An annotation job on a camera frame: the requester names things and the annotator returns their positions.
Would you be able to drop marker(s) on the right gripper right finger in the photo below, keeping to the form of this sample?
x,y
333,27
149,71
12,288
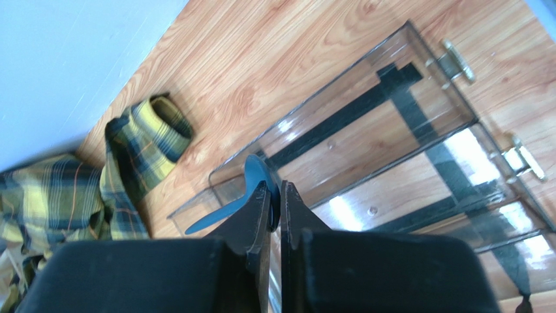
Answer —
x,y
325,270

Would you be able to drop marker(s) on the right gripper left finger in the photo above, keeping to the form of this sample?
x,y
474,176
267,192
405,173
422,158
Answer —
x,y
225,271

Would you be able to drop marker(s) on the clear plastic utensil organizer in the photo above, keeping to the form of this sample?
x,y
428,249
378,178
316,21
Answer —
x,y
390,145

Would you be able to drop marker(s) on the yellow plaid shirt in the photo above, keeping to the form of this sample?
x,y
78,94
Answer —
x,y
65,199

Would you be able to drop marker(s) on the brass hinge lower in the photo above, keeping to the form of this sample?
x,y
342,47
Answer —
x,y
521,160

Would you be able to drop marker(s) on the brass hinge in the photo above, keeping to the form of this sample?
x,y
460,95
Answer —
x,y
521,160
453,63

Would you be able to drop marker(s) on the brass hinge upper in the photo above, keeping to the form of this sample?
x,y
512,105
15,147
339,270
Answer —
x,y
453,63

